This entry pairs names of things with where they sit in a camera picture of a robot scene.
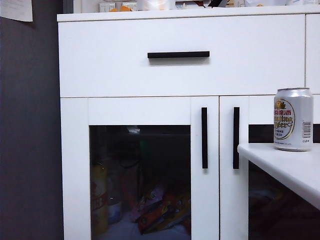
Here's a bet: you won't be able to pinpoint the black vertical door handle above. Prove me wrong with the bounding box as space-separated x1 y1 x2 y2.
201 106 209 170
232 106 240 170

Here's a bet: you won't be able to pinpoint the white glass cabinet door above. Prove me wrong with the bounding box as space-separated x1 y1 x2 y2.
219 95 320 240
60 96 220 240

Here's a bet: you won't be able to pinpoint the silver beer can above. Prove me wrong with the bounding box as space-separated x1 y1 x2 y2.
273 87 314 152

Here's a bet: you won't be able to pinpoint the white cabinet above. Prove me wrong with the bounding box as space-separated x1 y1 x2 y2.
56 5 320 240

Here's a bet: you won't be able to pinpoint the red stick snack packet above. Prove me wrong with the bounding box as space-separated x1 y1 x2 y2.
119 172 140 213

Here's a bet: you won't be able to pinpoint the pink snack packet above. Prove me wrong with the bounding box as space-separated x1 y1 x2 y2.
136 184 166 221

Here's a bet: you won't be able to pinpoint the wide white drawer front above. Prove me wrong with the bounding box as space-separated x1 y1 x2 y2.
57 14 306 98

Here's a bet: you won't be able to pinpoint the yellow noodle packet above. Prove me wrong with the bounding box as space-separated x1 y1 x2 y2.
162 191 191 226

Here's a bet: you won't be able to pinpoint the clear sanitizer bottle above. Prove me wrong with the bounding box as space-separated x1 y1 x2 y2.
107 172 123 225

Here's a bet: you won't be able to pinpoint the yellow detergent bottle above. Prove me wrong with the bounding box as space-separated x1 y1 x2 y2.
91 162 109 236

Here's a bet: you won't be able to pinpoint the clear plastic bag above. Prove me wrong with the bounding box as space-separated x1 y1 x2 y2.
137 0 176 11

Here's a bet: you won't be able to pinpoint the white socket plates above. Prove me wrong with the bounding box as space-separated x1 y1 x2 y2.
98 1 138 13

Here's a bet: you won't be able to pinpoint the black angled object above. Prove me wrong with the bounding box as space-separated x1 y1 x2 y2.
208 0 230 8

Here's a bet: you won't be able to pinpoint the narrow white drawer front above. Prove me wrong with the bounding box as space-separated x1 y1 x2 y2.
305 13 320 95

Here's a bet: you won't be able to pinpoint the white paper sheet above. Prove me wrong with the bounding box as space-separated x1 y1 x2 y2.
0 0 34 23

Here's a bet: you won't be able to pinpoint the long black drawer handle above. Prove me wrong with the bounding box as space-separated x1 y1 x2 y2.
147 51 211 61

